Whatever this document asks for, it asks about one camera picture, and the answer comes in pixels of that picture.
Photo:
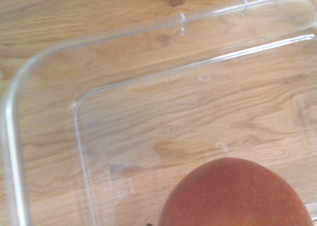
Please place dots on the red apple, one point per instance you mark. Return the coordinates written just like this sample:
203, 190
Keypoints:
232, 196

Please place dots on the clear plastic container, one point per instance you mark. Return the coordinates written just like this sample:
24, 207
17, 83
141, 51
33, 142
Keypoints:
15, 141

